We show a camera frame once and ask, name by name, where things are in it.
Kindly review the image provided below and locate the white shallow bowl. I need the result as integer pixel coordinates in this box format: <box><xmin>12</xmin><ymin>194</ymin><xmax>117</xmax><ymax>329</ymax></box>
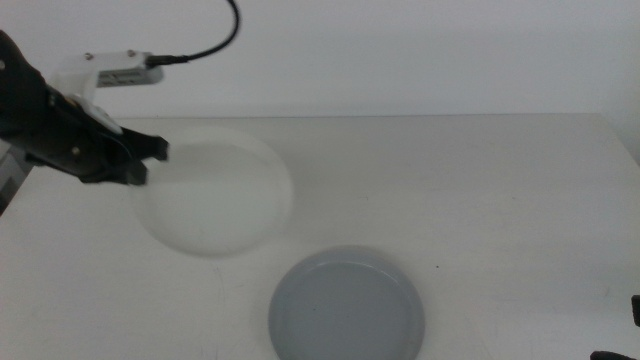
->
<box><xmin>130</xmin><ymin>124</ymin><xmax>295</xmax><ymax>260</ymax></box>

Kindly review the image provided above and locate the grey shallow bowl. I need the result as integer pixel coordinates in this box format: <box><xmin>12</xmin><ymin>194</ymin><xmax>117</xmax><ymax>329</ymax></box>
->
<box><xmin>267</xmin><ymin>245</ymin><xmax>426</xmax><ymax>360</ymax></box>

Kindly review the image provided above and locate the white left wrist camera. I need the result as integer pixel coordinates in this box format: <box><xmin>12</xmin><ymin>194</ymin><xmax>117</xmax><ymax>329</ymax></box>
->
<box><xmin>49</xmin><ymin>49</ymin><xmax>165</xmax><ymax>136</ymax></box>

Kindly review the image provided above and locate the black left camera cable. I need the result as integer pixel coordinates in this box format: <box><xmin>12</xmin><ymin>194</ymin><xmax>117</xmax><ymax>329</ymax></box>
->
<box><xmin>145</xmin><ymin>0</ymin><xmax>241</xmax><ymax>69</ymax></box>

